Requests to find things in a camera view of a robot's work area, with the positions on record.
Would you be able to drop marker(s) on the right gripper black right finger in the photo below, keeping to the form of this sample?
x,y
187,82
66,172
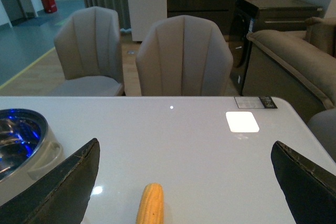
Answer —
x,y
308,188

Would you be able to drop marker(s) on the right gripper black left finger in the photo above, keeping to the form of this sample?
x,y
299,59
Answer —
x,y
62,195

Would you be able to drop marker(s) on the yellow corn cob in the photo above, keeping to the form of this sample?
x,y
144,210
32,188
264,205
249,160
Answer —
x,y
151,206

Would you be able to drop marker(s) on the white electric cooking pot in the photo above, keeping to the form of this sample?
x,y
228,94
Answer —
x,y
29,150

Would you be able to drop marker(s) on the grey chair at table end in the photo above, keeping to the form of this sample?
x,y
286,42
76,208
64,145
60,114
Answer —
x,y
322,125

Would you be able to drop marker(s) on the table label sticker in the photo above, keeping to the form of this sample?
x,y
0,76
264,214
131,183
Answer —
x,y
263,102

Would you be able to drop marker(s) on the brown fabric sofa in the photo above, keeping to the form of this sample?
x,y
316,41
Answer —
x,y
297,66

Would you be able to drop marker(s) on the beige chair left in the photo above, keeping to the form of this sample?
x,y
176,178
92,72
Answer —
x,y
88,46

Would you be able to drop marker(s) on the beige chair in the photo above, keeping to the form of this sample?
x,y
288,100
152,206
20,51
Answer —
x,y
88,46
184,56

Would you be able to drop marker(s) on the beige chair right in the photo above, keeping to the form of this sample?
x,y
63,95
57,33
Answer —
x,y
184,56

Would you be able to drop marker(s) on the black appliance box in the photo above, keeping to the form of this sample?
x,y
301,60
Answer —
x,y
254,15

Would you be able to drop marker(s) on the red bin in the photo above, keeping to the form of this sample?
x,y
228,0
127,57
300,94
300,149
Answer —
x,y
49,6

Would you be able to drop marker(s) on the white cabinet column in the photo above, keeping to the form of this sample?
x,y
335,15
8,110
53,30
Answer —
x,y
143,13

